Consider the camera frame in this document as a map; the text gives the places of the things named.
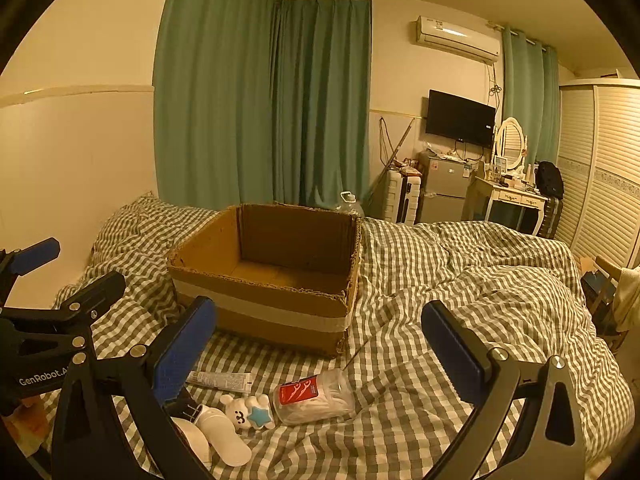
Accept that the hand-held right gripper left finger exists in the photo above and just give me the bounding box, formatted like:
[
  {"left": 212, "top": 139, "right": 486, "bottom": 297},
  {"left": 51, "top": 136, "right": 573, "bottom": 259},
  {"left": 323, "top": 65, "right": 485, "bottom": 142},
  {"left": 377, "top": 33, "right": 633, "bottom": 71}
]
[{"left": 50, "top": 296, "right": 218, "bottom": 480}]

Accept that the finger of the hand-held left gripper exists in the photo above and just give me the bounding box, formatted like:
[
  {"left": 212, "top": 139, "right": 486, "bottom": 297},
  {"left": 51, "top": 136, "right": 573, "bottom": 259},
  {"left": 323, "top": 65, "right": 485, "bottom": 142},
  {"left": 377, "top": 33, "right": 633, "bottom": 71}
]
[
  {"left": 0, "top": 271, "right": 127, "bottom": 347},
  {"left": 0, "top": 238, "right": 62, "bottom": 306}
]

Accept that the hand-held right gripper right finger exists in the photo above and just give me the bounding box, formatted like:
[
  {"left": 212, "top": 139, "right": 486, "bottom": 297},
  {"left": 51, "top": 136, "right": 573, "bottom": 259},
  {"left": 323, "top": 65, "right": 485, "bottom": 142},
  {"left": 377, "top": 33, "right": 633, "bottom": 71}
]
[{"left": 421, "top": 300, "right": 586, "bottom": 480}]

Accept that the white squeeze tube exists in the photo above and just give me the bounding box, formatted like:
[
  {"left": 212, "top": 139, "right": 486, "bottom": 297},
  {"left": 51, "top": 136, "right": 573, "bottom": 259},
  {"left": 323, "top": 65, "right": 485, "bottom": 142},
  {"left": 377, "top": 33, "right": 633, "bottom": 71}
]
[{"left": 186, "top": 370, "right": 252, "bottom": 394}]

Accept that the brown cardboard box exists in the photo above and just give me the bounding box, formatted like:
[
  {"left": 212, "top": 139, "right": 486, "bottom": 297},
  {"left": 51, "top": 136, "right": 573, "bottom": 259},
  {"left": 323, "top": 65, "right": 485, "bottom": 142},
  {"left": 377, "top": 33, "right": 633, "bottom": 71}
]
[{"left": 166, "top": 203, "right": 363, "bottom": 358}]

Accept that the white toy with blue star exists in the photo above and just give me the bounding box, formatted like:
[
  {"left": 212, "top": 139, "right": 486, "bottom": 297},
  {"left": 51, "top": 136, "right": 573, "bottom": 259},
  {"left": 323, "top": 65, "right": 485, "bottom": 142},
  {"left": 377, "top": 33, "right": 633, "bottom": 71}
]
[{"left": 219, "top": 393, "right": 276, "bottom": 434}]

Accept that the white tape roll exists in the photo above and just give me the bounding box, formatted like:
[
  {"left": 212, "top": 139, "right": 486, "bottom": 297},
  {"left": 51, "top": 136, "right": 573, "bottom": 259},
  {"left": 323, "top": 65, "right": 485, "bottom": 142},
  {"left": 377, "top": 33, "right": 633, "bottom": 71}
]
[{"left": 170, "top": 417, "right": 213, "bottom": 466}]

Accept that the white plastic bottle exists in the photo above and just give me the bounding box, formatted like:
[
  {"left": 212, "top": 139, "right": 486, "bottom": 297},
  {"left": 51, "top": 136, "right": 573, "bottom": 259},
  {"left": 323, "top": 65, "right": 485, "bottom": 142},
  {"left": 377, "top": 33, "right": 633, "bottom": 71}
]
[{"left": 196, "top": 405, "right": 252, "bottom": 468}]

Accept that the clear jar with red label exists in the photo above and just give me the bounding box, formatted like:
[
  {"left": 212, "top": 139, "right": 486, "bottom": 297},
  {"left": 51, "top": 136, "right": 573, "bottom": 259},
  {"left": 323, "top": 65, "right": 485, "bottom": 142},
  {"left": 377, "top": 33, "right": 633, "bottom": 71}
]
[{"left": 271, "top": 368, "right": 357, "bottom": 427}]

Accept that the grey checkered blanket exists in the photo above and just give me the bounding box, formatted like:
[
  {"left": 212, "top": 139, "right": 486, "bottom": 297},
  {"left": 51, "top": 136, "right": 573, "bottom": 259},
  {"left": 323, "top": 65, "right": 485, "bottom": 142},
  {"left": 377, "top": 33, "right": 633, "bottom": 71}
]
[{"left": 40, "top": 192, "right": 623, "bottom": 480}]

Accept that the wooden chair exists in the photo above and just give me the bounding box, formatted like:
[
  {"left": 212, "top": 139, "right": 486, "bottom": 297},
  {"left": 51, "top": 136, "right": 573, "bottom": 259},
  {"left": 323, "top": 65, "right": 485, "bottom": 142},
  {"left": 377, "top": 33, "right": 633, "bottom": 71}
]
[{"left": 580, "top": 255, "right": 640, "bottom": 351}]

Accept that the white suitcase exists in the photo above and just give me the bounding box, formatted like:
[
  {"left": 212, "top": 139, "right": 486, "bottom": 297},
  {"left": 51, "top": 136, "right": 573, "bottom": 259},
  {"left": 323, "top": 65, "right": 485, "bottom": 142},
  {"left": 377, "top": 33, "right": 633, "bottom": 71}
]
[{"left": 384, "top": 169, "right": 423, "bottom": 226}]

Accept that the white dressing table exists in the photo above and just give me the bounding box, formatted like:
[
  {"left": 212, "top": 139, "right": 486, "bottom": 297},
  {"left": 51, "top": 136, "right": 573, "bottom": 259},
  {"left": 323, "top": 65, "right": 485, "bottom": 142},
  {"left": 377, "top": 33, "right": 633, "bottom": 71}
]
[{"left": 465, "top": 175, "right": 549, "bottom": 237}]

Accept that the grey small fridge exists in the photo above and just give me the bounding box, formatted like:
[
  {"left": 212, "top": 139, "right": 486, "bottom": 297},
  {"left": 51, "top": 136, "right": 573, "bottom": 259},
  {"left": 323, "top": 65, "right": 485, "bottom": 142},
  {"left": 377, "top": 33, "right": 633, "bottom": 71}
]
[{"left": 417, "top": 151, "right": 476, "bottom": 225}]

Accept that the dark suitcase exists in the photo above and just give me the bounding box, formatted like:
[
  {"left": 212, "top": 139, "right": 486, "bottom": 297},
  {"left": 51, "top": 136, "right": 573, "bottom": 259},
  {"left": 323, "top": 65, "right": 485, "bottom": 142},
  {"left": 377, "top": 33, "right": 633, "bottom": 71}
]
[{"left": 540, "top": 195, "right": 565, "bottom": 240}]

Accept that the large clear water bottle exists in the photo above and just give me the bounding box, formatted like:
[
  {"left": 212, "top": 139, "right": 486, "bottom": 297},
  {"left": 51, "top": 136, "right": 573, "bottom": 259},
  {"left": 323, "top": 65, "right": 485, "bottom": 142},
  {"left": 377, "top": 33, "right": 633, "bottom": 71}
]
[{"left": 336, "top": 191, "right": 363, "bottom": 217}]

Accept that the white cloth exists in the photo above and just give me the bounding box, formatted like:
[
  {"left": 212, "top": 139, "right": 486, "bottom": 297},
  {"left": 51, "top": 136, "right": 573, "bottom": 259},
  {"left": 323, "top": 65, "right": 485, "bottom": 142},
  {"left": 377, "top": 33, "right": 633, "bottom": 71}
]
[{"left": 612, "top": 266, "right": 640, "bottom": 332}]

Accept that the black backpack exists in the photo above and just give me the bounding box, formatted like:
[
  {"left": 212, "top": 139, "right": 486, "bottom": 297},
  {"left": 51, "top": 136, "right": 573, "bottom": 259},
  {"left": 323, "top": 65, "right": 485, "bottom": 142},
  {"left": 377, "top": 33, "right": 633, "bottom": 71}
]
[{"left": 535, "top": 161, "right": 565, "bottom": 200}]

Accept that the wooden broom stick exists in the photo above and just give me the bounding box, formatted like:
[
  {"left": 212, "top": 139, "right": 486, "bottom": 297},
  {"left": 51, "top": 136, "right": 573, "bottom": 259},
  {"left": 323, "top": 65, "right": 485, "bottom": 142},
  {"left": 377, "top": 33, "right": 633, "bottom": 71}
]
[{"left": 370, "top": 120, "right": 416, "bottom": 206}]

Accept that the white oval mirror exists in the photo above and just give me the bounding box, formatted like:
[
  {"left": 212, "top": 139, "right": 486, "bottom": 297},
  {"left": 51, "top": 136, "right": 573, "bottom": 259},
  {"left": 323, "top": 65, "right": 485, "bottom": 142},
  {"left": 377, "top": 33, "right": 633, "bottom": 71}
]
[{"left": 492, "top": 117, "right": 529, "bottom": 173}]

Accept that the wide green curtain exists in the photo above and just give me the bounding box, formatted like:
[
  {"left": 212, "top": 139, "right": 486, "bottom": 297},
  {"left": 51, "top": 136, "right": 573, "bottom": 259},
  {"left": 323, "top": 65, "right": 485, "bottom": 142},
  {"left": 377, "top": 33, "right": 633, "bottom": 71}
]
[{"left": 152, "top": 0, "right": 278, "bottom": 206}]

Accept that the white louvred wardrobe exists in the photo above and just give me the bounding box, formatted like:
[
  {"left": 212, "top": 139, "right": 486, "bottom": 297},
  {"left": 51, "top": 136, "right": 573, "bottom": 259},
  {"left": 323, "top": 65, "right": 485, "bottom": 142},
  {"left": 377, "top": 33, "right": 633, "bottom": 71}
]
[{"left": 552, "top": 77, "right": 640, "bottom": 268}]

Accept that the narrow green curtain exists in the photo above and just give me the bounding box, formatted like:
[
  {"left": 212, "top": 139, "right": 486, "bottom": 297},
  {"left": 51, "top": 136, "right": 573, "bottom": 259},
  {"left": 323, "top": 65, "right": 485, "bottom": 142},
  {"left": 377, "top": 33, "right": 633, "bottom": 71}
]
[{"left": 501, "top": 24, "right": 561, "bottom": 166}]

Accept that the green corner curtain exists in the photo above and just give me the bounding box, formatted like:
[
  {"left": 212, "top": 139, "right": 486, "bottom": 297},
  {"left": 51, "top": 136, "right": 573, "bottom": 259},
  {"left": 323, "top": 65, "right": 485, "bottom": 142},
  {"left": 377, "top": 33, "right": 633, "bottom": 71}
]
[{"left": 272, "top": 0, "right": 373, "bottom": 208}]

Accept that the white air conditioner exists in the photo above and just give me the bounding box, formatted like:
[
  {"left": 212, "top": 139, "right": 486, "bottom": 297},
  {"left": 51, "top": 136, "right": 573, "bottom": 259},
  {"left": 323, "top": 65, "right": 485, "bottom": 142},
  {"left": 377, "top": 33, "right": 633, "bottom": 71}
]
[{"left": 415, "top": 15, "right": 502, "bottom": 64}]

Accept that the black wall television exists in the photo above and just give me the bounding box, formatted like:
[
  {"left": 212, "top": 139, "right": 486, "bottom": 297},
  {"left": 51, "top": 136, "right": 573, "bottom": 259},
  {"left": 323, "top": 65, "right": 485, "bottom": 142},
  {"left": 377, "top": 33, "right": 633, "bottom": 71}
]
[{"left": 426, "top": 89, "right": 497, "bottom": 150}]

